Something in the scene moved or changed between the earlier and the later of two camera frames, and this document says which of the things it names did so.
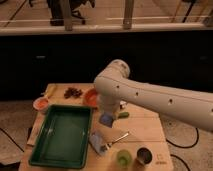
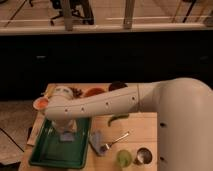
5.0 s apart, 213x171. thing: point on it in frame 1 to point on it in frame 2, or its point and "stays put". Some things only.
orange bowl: [90, 97] stays put
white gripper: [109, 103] to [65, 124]
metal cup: [144, 156] stays put
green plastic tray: [65, 137] stays put
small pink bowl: [41, 103] stays put
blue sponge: [107, 119] to [67, 137]
